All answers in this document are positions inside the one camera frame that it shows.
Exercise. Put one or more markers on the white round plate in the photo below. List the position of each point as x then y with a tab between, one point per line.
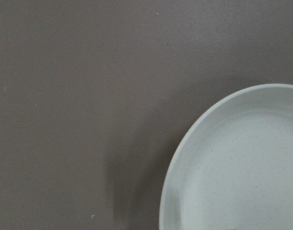
233	169

